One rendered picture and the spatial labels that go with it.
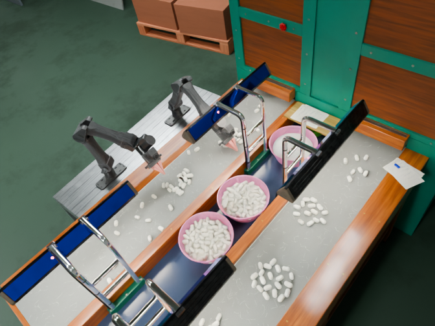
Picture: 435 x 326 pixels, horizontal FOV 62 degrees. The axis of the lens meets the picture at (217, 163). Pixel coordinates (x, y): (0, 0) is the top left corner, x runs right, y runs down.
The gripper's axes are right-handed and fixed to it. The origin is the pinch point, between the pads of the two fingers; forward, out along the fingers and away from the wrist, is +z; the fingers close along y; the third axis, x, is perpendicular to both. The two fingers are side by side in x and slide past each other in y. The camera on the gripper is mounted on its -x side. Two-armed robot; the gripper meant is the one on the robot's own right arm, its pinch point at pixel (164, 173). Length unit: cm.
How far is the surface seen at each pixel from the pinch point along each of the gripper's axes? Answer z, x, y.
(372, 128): 53, -51, 84
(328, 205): 63, -44, 38
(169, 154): -5.4, 11.1, 13.5
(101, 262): 12, 0, -53
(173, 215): 18.8, -6.1, -13.0
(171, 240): 26.4, -11.5, -23.2
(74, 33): -202, 278, 119
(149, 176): -3.6, 10.6, -4.5
